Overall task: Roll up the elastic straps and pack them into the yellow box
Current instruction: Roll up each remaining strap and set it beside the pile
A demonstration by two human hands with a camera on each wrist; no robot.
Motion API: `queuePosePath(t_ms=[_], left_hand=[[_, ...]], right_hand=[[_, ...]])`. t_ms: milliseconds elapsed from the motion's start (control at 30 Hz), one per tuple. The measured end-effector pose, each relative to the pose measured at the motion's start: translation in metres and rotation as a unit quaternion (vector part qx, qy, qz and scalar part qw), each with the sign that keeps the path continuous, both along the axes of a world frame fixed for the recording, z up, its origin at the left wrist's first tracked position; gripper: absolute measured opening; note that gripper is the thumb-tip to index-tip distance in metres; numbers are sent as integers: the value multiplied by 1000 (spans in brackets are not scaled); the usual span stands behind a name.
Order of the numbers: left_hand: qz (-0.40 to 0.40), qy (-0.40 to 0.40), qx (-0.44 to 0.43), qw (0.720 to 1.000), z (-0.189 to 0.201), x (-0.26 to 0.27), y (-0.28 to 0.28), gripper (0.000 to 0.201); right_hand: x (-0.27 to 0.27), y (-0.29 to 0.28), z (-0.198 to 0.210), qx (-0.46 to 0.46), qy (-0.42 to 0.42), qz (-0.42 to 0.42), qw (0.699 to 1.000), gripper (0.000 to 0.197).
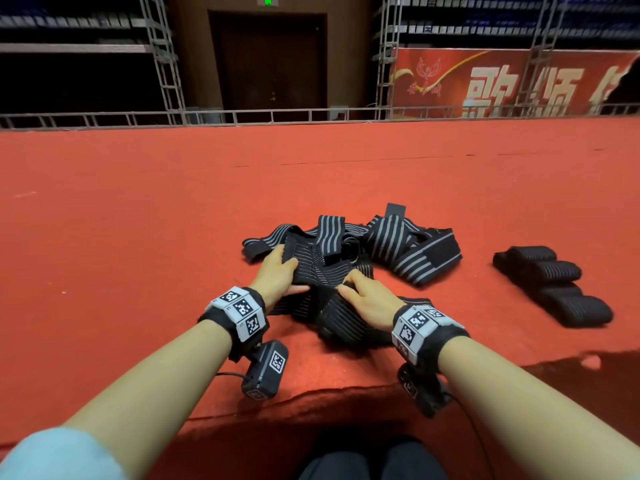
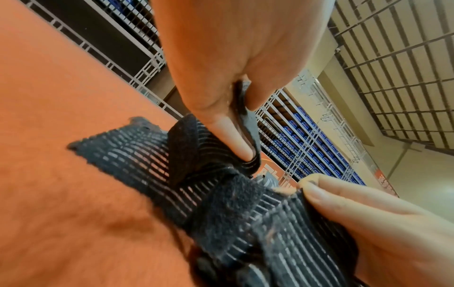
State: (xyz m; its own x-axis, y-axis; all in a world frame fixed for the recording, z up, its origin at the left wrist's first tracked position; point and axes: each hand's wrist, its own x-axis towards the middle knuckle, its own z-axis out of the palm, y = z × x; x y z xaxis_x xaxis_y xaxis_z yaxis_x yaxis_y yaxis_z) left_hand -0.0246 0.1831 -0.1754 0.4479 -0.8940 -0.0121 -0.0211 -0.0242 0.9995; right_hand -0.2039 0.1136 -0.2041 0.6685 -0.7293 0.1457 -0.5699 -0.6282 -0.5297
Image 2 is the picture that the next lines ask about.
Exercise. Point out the person's left hand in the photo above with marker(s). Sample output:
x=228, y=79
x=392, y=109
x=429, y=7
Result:
x=234, y=45

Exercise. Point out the person's right hand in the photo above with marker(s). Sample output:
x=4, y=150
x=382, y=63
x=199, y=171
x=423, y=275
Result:
x=390, y=230

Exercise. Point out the tiered bleacher seats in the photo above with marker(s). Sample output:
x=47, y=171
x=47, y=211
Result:
x=305, y=140
x=126, y=8

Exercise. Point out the metal railing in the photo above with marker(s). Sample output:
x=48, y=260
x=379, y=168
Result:
x=106, y=61

